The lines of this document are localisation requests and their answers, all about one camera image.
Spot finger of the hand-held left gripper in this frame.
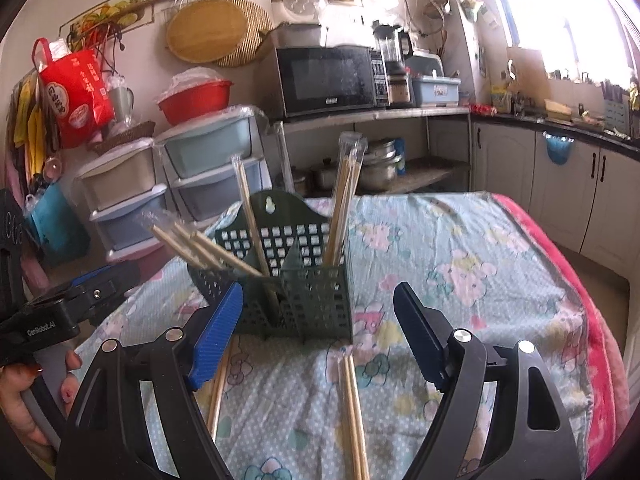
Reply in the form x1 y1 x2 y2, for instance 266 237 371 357
59 260 142 330

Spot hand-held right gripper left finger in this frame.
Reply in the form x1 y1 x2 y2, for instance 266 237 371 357
55 281 245 480

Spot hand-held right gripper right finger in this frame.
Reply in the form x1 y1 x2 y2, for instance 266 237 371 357
392 281 583 480

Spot green plastic utensil basket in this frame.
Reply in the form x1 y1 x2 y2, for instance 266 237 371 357
187 190 355 343

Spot person's left hand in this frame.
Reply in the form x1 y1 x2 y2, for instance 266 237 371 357
0 350 83 453

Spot blue plastic bag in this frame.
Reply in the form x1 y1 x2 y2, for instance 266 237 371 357
25 182 92 267

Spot floral printed bedsheet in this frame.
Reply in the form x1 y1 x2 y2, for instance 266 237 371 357
75 191 596 480

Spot yellow hanging gloves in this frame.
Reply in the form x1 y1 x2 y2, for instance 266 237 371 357
12 75 49 177

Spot brown wicker basket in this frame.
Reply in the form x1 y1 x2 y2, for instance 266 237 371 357
90 120 157 157

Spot stacked steel basins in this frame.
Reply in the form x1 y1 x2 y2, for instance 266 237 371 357
357 137 407 189

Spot teal plastic drawer tower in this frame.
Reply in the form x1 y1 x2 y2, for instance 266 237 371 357
155 106 272 222

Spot red shopping bag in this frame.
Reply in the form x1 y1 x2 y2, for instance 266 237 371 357
32 37 117 149

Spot small cooking pot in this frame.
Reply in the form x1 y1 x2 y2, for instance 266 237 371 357
310 157 347 192

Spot pink blanket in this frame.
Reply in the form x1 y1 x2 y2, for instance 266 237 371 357
492 192 632 478

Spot metal cup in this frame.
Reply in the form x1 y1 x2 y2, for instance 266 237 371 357
107 85 136 127

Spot white kitchen cabinet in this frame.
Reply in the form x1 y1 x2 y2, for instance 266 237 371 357
470 115 640 277

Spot red plastic basin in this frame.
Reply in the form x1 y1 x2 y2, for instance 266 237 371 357
157 80 235 127

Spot white kitchen shelf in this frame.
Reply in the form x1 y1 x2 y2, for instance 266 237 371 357
270 105 473 197

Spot clear plastic basin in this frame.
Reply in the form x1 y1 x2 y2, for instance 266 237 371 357
170 66 227 92

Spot blue hanging pouch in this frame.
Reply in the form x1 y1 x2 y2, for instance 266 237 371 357
544 130 577 166

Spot blue plastic dish box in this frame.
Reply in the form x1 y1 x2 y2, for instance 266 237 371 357
410 75 462 108

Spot black blender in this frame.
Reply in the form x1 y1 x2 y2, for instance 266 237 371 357
372 25 414 108

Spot black microwave oven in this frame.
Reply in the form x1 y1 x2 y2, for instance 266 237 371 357
260 45 389 121

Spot white dish rack cover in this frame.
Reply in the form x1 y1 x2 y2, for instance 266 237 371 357
405 50 446 78

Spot round bamboo tray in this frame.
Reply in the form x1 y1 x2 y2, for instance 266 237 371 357
165 0 249 64

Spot knife block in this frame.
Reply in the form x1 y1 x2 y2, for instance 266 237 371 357
602 80 632 134

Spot round woven mat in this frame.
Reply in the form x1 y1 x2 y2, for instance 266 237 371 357
217 0 277 68

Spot clear plastic dome lid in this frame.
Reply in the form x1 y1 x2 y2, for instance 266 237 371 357
282 0 331 24

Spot window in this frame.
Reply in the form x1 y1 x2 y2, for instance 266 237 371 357
492 0 640 69

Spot fruit wall poster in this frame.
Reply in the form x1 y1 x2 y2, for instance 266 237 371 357
59 0 157 42

